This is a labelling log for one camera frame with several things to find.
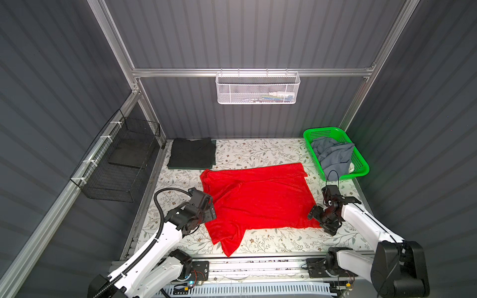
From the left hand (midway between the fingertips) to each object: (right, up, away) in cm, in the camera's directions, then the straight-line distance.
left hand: (206, 213), depth 81 cm
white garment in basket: (+76, +19, +21) cm, 81 cm away
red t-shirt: (+33, +4, +18) cm, 37 cm away
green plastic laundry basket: (+59, +38, +35) cm, 79 cm away
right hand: (+51, -6, +4) cm, 51 cm away
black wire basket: (-37, +20, -6) cm, 42 cm away
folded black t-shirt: (-17, +27, +28) cm, 42 cm away
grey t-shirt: (+64, +26, +16) cm, 71 cm away
